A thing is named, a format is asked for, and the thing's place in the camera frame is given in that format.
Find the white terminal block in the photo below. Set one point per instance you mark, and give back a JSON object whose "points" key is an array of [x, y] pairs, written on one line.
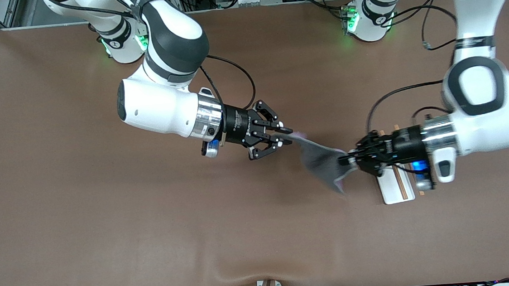
{"points": [[254, 0]]}

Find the grey and purple towel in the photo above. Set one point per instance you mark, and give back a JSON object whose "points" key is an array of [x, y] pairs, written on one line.
{"points": [[319, 160]]}

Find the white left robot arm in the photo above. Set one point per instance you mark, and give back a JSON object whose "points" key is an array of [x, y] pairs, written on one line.
{"points": [[484, 120]]}

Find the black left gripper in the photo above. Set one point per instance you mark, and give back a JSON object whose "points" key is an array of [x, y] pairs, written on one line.
{"points": [[401, 146]]}

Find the wooden rack rod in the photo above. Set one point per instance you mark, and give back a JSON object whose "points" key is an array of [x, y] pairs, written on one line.
{"points": [[403, 188], [420, 192]]}

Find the white rack base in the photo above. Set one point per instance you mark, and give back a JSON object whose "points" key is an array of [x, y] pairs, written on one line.
{"points": [[392, 191]]}

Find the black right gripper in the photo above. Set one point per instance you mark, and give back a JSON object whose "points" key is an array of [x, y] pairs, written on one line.
{"points": [[237, 125]]}

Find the brown table mat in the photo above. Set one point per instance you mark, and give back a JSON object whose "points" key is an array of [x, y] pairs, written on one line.
{"points": [[153, 237]]}

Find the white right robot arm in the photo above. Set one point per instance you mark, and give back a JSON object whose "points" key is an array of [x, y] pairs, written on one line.
{"points": [[156, 105]]}

